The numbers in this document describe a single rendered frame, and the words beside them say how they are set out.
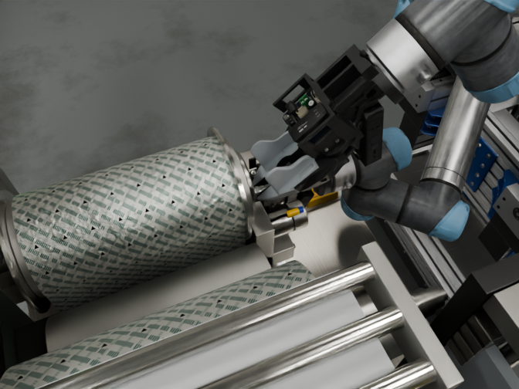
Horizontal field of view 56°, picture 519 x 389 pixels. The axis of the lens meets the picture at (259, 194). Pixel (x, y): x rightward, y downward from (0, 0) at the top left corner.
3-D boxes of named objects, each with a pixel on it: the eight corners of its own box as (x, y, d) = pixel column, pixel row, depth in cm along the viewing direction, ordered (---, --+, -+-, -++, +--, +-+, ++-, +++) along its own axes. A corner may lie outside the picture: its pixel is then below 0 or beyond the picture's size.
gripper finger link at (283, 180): (234, 187, 59) (289, 135, 56) (263, 199, 63) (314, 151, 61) (245, 207, 57) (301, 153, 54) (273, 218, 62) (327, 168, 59)
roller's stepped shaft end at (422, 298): (448, 316, 45) (459, 302, 42) (391, 341, 43) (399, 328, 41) (428, 285, 46) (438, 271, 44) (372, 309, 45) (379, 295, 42)
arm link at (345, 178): (331, 162, 86) (354, 197, 82) (307, 170, 85) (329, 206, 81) (337, 133, 80) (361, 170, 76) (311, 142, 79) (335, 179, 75)
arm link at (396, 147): (408, 178, 85) (421, 147, 78) (352, 198, 83) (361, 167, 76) (385, 147, 89) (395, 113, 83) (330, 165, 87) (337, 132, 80)
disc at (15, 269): (59, 330, 58) (7, 276, 46) (55, 332, 58) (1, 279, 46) (41, 231, 66) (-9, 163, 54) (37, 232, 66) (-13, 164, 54)
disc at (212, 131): (252, 258, 64) (251, 194, 52) (249, 260, 64) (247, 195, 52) (215, 175, 72) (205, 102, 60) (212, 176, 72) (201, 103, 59)
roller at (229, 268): (287, 346, 63) (293, 311, 54) (90, 429, 58) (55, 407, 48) (252, 268, 70) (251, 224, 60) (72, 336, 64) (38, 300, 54)
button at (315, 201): (337, 197, 103) (339, 191, 101) (307, 208, 101) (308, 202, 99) (322, 174, 107) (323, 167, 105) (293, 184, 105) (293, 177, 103)
